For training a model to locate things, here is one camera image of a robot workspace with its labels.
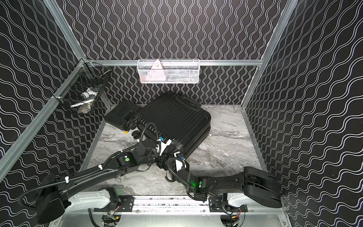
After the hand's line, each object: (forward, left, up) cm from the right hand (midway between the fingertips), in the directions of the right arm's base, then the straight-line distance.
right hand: (171, 161), depth 78 cm
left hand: (0, -2, +8) cm, 8 cm away
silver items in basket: (+31, +52, +19) cm, 64 cm away
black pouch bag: (+39, +40, -4) cm, 56 cm away
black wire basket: (+40, +61, +17) cm, 75 cm away
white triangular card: (+45, +12, +25) cm, 53 cm away
